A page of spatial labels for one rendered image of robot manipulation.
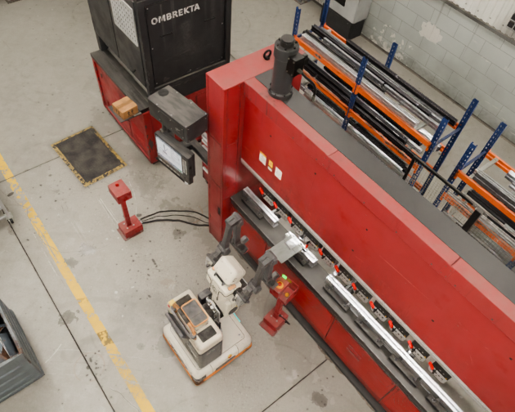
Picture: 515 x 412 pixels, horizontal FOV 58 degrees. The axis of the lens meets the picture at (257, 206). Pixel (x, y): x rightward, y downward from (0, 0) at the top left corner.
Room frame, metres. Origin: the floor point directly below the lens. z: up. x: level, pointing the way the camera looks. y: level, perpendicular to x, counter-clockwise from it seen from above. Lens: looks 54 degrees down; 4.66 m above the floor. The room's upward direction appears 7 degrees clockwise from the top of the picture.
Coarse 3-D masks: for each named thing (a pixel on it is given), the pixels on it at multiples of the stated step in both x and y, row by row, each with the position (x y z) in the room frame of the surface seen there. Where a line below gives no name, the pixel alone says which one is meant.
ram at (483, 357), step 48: (288, 144) 2.53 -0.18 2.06; (288, 192) 2.46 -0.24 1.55; (336, 192) 2.14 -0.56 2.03; (336, 240) 2.03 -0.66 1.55; (384, 240) 1.79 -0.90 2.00; (384, 288) 1.66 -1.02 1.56; (432, 288) 1.48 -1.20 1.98; (432, 336) 1.33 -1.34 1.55; (480, 336) 1.20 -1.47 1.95; (480, 384) 1.04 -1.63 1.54
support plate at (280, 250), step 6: (282, 240) 2.32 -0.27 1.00; (276, 246) 2.25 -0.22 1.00; (282, 246) 2.26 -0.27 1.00; (300, 246) 2.28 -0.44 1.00; (276, 252) 2.19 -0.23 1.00; (282, 252) 2.20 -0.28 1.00; (288, 252) 2.20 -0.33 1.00; (294, 252) 2.21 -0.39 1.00; (282, 258) 2.13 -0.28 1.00; (288, 258) 2.14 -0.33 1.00
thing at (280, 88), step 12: (288, 36) 2.86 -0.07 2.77; (276, 48) 2.78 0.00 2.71; (288, 48) 2.79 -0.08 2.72; (276, 60) 2.79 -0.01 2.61; (288, 60) 2.75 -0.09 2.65; (300, 60) 2.74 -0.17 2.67; (276, 72) 2.78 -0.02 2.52; (288, 72) 2.74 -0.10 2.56; (300, 72) 2.70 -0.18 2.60; (276, 84) 2.77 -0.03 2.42; (288, 84) 2.78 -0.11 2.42; (312, 84) 2.74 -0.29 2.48; (276, 96) 2.74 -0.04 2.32; (288, 96) 2.76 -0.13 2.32; (312, 96) 2.77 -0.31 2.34
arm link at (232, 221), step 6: (234, 216) 2.10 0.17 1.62; (240, 216) 2.11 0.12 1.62; (228, 222) 2.04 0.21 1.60; (234, 222) 2.04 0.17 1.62; (228, 228) 2.02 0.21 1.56; (228, 234) 2.01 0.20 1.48; (222, 240) 2.02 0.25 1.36; (228, 240) 2.01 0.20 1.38; (222, 246) 2.00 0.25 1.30; (228, 246) 2.01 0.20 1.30; (222, 252) 1.97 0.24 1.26; (228, 252) 1.99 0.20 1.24
